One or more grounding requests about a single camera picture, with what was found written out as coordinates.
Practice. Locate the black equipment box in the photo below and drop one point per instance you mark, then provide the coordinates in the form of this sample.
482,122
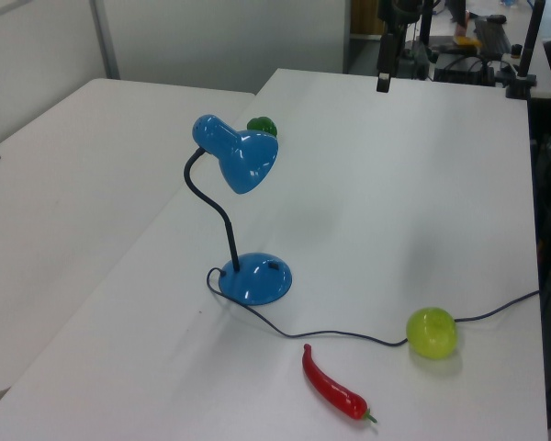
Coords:
461,71

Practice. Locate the yellow flat object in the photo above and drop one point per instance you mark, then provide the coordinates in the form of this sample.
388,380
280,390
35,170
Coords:
466,42

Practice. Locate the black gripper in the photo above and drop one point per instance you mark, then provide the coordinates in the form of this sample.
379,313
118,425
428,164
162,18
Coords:
387,53

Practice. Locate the green bell pepper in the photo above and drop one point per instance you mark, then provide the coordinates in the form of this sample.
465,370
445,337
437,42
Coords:
259,124

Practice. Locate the blue desk lamp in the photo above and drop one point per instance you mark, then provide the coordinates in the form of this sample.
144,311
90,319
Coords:
252,156

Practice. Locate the black keyboard case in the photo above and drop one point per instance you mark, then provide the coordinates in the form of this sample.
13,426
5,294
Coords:
491,34

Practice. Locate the green apple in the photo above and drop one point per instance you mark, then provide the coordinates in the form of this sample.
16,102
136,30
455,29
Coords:
429,333

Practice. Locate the thin black stand pole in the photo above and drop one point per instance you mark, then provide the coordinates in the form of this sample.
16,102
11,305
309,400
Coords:
426,23

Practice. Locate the red chili pepper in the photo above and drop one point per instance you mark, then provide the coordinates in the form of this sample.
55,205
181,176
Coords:
330,388

